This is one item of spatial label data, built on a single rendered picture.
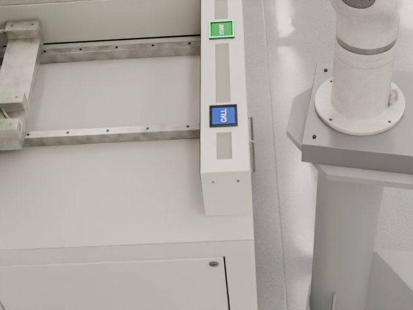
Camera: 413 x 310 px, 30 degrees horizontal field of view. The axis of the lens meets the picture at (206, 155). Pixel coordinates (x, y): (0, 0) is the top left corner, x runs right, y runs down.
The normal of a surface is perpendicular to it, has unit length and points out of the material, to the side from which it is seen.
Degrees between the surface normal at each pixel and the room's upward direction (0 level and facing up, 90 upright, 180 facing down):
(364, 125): 3
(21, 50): 0
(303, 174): 0
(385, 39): 87
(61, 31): 90
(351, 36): 90
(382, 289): 90
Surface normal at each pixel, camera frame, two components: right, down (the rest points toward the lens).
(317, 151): -0.21, 0.76
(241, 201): 0.00, 0.76
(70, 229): -0.07, -0.65
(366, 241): 0.49, 0.64
